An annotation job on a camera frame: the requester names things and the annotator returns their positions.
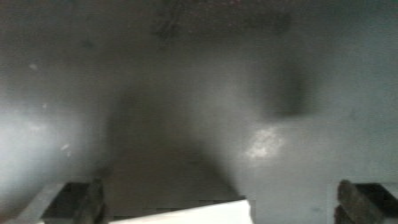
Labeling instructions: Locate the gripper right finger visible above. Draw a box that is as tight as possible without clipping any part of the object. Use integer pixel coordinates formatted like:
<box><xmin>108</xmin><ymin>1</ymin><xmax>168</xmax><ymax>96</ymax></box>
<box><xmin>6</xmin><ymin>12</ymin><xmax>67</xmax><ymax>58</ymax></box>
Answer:
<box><xmin>333</xmin><ymin>180</ymin><xmax>398</xmax><ymax>224</ymax></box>

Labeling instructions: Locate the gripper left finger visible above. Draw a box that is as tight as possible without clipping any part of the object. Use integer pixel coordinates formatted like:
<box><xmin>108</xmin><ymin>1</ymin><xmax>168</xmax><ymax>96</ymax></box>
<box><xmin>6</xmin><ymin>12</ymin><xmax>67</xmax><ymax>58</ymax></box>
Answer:
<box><xmin>40</xmin><ymin>179</ymin><xmax>108</xmax><ymax>224</ymax></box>

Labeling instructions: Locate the white front drawer tray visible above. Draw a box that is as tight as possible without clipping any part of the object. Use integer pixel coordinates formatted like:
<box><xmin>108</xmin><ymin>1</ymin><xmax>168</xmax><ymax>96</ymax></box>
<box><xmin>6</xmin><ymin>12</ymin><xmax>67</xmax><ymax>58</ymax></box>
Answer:
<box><xmin>108</xmin><ymin>200</ymin><xmax>253</xmax><ymax>224</ymax></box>

